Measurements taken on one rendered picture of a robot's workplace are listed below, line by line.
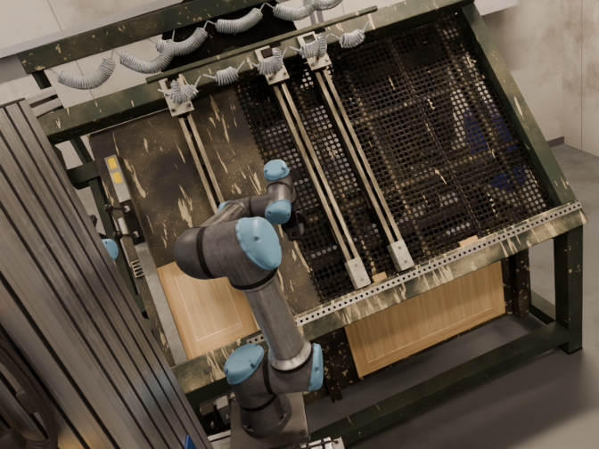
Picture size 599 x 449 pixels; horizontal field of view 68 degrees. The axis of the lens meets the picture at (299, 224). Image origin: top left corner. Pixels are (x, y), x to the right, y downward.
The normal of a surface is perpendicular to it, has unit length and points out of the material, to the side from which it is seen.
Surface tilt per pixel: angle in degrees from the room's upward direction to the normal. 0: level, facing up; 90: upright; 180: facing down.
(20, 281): 90
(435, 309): 90
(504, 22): 90
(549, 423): 0
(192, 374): 55
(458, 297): 90
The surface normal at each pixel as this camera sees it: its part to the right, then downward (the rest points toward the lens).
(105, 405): 0.11, 0.41
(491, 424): -0.26, -0.87
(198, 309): 0.07, -0.20
